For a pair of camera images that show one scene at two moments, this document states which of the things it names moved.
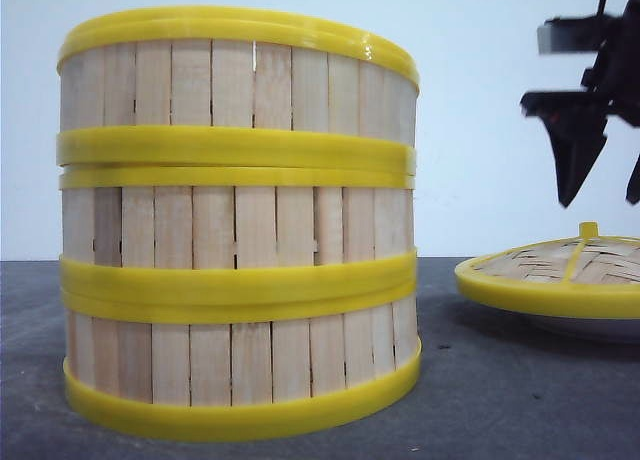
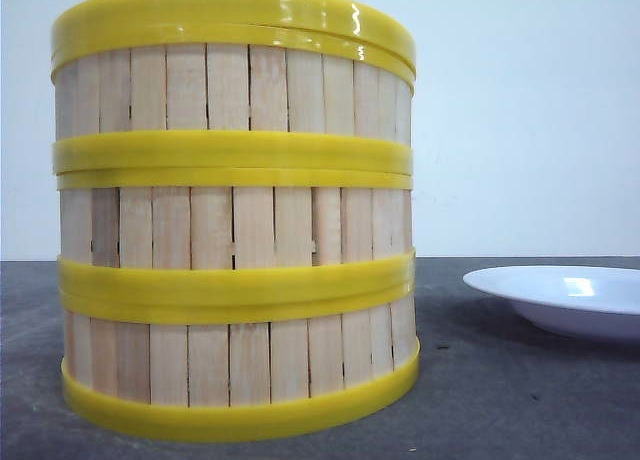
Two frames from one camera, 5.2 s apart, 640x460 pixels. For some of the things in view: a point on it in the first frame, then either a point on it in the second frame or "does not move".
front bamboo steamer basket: (240, 365) does not move
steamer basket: (235, 85) does not move
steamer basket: (235, 231) does not move
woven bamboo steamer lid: (589, 274) to (338, 23)
